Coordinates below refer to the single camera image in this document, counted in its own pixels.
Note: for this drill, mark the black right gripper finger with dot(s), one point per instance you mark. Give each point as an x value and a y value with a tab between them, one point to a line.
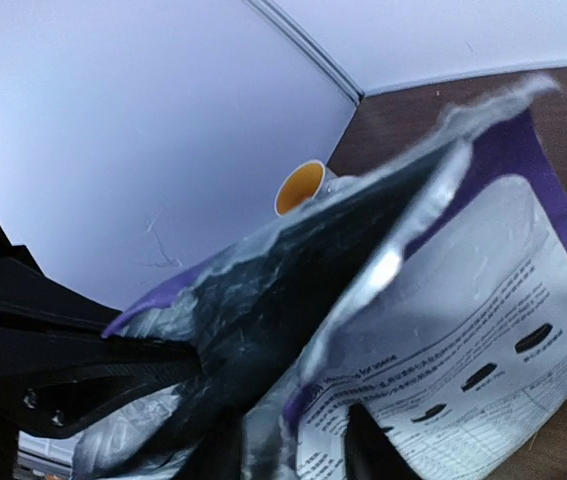
368	453

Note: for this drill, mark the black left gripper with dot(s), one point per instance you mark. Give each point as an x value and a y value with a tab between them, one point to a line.
56	384

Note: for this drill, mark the purple pet food bag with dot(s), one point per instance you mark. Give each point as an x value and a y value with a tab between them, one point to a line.
432	290

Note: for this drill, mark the patterned mug orange inside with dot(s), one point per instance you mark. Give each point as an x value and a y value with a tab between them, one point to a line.
310	180

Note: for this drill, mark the left aluminium frame post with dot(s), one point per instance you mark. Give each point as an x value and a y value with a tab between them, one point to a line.
309	47

